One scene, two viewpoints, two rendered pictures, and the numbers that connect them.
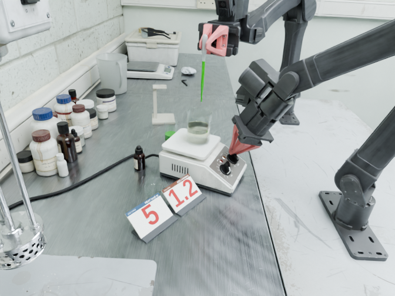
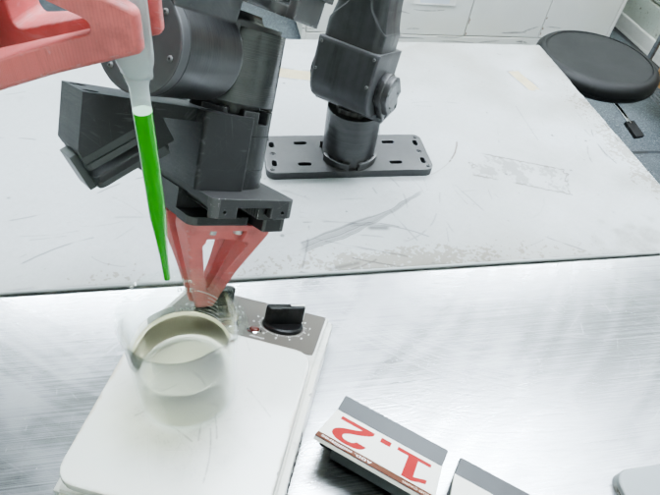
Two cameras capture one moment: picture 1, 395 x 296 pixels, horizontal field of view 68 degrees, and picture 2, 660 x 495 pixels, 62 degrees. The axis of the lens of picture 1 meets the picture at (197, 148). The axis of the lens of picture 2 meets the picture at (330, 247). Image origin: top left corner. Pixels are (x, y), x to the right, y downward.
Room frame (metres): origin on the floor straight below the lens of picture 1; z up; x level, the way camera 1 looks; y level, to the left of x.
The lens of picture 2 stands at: (0.64, 0.18, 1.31)
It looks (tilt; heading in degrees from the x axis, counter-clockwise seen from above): 46 degrees down; 254
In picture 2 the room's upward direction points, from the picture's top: 9 degrees clockwise
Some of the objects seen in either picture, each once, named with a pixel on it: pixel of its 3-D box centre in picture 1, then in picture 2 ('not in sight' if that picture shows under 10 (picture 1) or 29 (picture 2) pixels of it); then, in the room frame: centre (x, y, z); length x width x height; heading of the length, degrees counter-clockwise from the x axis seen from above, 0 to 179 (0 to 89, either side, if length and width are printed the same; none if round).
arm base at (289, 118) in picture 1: (285, 104); not in sight; (1.09, -0.34, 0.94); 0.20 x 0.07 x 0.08; 0
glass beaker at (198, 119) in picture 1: (198, 127); (189, 357); (0.67, 0.00, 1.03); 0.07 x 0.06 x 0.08; 159
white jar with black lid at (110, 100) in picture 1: (106, 100); not in sight; (1.04, 0.35, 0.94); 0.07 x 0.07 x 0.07
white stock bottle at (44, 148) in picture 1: (44, 152); not in sight; (0.62, 0.38, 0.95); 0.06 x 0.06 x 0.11
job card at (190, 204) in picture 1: (184, 194); (384, 445); (0.53, 0.02, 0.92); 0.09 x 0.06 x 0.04; 142
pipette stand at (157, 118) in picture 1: (163, 103); not in sight; (0.97, 0.13, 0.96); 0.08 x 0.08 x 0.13; 9
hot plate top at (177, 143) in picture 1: (191, 142); (196, 412); (0.66, 0.01, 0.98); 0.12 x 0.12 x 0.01; 68
